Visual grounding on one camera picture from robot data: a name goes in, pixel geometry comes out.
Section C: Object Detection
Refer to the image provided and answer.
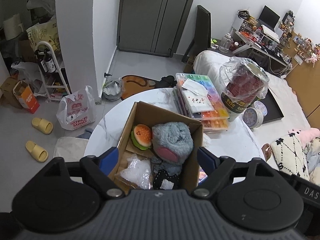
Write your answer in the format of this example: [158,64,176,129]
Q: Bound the open cardboard box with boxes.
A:
[109,101,203,193]

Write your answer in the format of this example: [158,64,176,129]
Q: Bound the black laptop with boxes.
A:
[258,5,280,31]

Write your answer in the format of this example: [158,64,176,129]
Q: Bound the red cup noodle tub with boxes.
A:
[219,57,270,122]

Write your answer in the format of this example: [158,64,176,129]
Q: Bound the grey door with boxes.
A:
[117,0,193,57]

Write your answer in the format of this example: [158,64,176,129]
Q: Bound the black diamond pattern pillow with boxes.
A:
[270,132,310,181]

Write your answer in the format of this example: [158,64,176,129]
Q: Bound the glass jar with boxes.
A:
[219,33,232,53]

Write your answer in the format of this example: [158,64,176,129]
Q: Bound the orange cat floor mat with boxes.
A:
[120,74,163,100]

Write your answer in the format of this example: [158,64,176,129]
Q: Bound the yellow slipper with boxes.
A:
[25,140,49,163]
[31,118,54,135]

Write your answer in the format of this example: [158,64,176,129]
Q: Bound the grey fluffy plush toy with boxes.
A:
[152,122,194,165]

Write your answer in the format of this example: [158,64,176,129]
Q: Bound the white metal shelf rack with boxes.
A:
[35,41,71,101]

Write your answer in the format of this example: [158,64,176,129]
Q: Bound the black chair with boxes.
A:
[182,5,212,63]

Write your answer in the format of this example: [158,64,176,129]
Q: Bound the black rectangular tray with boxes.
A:
[260,90,284,124]

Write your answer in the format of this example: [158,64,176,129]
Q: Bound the white red shopping bag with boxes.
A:
[56,86,97,131]

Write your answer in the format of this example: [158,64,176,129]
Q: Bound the hamburger plush toy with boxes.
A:
[131,124,152,151]

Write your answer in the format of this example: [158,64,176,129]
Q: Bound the pink blanket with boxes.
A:
[288,128,320,144]

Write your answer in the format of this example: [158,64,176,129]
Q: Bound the colourful bead organizer box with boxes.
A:
[174,73,229,133]

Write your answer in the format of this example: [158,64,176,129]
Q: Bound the round white tin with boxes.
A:
[242,107,264,129]

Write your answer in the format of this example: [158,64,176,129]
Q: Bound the black and white plush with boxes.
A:
[152,169,181,190]

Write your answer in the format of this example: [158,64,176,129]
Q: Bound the orange cardboard box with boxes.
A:
[12,81,40,114]

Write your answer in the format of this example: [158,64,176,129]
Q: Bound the blue tissue pack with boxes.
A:
[198,167,208,185]

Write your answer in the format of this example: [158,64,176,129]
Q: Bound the person's bare foot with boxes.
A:
[261,144,273,161]

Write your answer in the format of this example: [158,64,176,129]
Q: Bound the clear plastic bag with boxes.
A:
[119,154,151,190]

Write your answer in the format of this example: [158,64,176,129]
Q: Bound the white desk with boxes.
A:
[231,27,293,77]

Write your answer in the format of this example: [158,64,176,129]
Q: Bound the small grey dragon plush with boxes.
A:
[151,157,182,176]

